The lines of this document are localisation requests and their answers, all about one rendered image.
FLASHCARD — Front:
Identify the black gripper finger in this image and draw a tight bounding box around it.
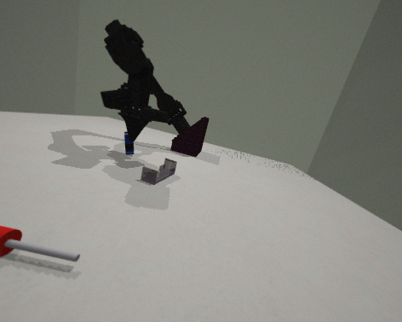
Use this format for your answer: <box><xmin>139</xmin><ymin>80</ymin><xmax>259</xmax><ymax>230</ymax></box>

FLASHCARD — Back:
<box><xmin>118</xmin><ymin>112</ymin><xmax>131</xmax><ymax>140</ymax></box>
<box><xmin>128</xmin><ymin>116</ymin><xmax>152</xmax><ymax>141</ymax></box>

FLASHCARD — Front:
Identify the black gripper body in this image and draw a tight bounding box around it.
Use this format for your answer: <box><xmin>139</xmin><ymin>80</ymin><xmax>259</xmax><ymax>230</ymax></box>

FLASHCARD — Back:
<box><xmin>105</xmin><ymin>79</ymin><xmax>169</xmax><ymax>123</ymax></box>

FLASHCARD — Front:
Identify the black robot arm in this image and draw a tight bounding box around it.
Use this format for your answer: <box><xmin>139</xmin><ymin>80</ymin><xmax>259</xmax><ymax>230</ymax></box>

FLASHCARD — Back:
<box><xmin>101</xmin><ymin>20</ymin><xmax>191</xmax><ymax>134</ymax></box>

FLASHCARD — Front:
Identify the blue battery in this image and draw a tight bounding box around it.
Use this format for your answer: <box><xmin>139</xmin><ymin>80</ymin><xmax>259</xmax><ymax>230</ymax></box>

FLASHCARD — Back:
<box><xmin>124</xmin><ymin>131</ymin><xmax>134</xmax><ymax>155</ymax></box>

